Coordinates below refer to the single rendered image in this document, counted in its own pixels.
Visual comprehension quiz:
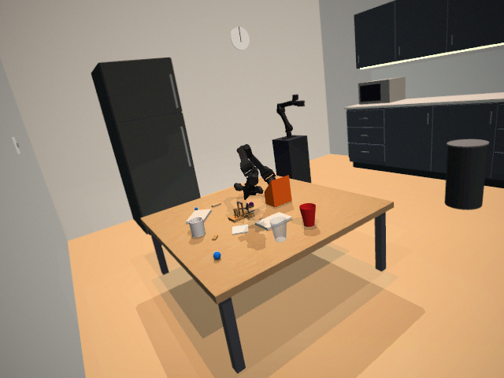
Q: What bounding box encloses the red cup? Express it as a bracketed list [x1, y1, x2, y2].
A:
[299, 203, 316, 227]

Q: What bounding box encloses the cream flat square tile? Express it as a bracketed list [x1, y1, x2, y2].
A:
[232, 224, 249, 235]

